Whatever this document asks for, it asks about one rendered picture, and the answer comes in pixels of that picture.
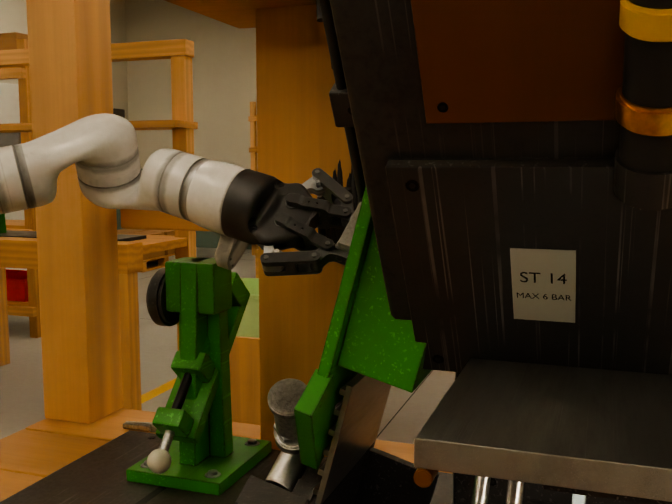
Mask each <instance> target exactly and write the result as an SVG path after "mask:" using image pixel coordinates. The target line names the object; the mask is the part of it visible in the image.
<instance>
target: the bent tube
mask: <svg viewBox="0 0 672 504"><path fill-rule="evenodd" d="M361 203H362V202H360V203H359V204H358V206H357V208H356V210H355V212H354V213H353V215H352V217H351V219H350V221H349V223H348V224H347V226H346V228H345V230H344V232H343V234H342V235H341V237H340V239H339V241H338V246H339V247H341V248H344V249H347V250H349V249H350V245H351V241H352V237H353V233H354V229H355V226H356V222H357V218H358V214H359V210H360V206H361ZM306 468H307V466H306V465H304V464H302V463H301V459H300V454H297V455H291V454H287V453H284V452H282V451H281V452H280V454H279V455H278V457H277V459H276V461H275V463H274V465H273V467H272V469H271V470H270V472H269V474H268V476H267V478H266V480H265V481H267V482H269V483H272V484H274V485H276V486H278V487H281V488H283V489H285V490H288V491H290V492H292V491H293V489H294V487H295V485H296V483H297V481H298V479H299V478H300V479H301V478H302V476H303V474H304V472H305V470H306Z"/></svg>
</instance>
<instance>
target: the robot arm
mask: <svg viewBox="0 0 672 504"><path fill-rule="evenodd" d="M13 146H14V147H13ZM13 146H12V145H10V146H5V147H0V215H1V214H6V213H11V212H16V211H21V210H25V209H28V207H29V208H35V207H40V206H44V205H47V204H49V203H51V202H52V201H53V200H54V199H55V197H56V192H57V179H58V176H59V174H60V172H61V171H63V170H64V169H65V168H67V167H69V166H70V165H72V164H74V163H75V165H76V170H77V175H78V181H79V186H80V189H81V191H82V193H83V195H84V196H85V197H86V198H87V199H88V200H89V201H91V202H92V203H94V204H95V205H97V206H99V207H102V208H106V209H133V210H155V211H161V212H164V213H166V214H170V215H173V216H176V217H179V218H182V219H185V220H188V221H190V222H192V223H194V224H196V225H198V226H200V227H202V228H205V229H207V230H210V231H213V232H216V233H219V234H220V239H219V243H218V246H217V249H216V252H215V256H214V257H215V261H216V264H217V266H219V267H222V268H224V269H227V270H232V269H233V268H234V267H235V266H236V264H237V263H238V261H239V260H240V258H241V257H242V255H243V253H244V252H245V250H246V249H247V247H248V245H249V244H252V245H255V244H257V245H258V246H260V248H261V249H262V250H264V252H263V254H262V255H261V257H260V260H261V264H262V267H263V271H264V274H265V275H266V276H288V275H309V274H319V273H321V272H322V270H323V267H324V266H325V265H326V264H327V263H329V262H337V263H340V264H343V265H345V264H346V260H347V256H348V253H349V250H347V249H344V248H341V247H339V246H338V242H337V243H334V242H333V240H331V239H329V238H327V237H325V236H323V235H321V234H319V233H317V232H316V230H315V229H316V228H321V229H329V228H337V229H342V230H345V228H346V226H347V224H348V223H349V221H350V219H351V217H352V215H353V213H354V212H355V211H354V207H353V195H352V194H351V193H350V192H349V191H347V190H346V189H345V188H344V187H343V186H341V185H340V184H339V183H338V182H337V181H335V180H334V179H333V178H332V177H331V176H329V175H328V174H327V173H326V172H324V171H323V170H322V169H320V168H315V169H313V171H312V177H311V178H310V179H308V180H307V181H306V182H304V183H303V184H299V183H290V184H289V183H283V182H282V181H280V180H278V179H277V178H275V177H273V176H271V175H267V174H264V173H261V172H257V171H254V170H251V169H247V168H244V167H241V166H237V165H234V164H231V163H227V162H222V161H215V160H210V159H206V158H203V157H200V156H196V155H193V154H190V153H186V152H183V151H180V150H176V149H171V148H162V149H159V150H157V151H155V152H154V153H152V154H151V155H150V156H149V158H148V159H147V161H146V163H145V165H144V167H143V170H141V165H140V158H139V150H138V142H137V135H136V131H135V129H134V127H133V125H132V124H131V123H130V122H129V121H128V120H127V119H125V118H123V117H121V116H118V115H115V114H107V113H102V114H94V115H90V116H87V117H84V118H82V119H79V120H77V121H75V122H73V123H70V124H68V125H66V126H64V127H62V128H60V129H58V130H56V131H53V132H51V133H48V134H46V135H44V136H41V137H39V138H37V139H34V140H32V141H29V142H26V143H22V144H16V145H13ZM310 194H315V195H317V196H318V197H322V196H323V197H324V198H325V199H327V200H328V201H327V200H322V199H316V198H313V197H312V196H311V195H310ZM320 214H321V216H320ZM289 248H295V249H297V250H299V251H294V252H282V251H280V250H285V249H289Z"/></svg>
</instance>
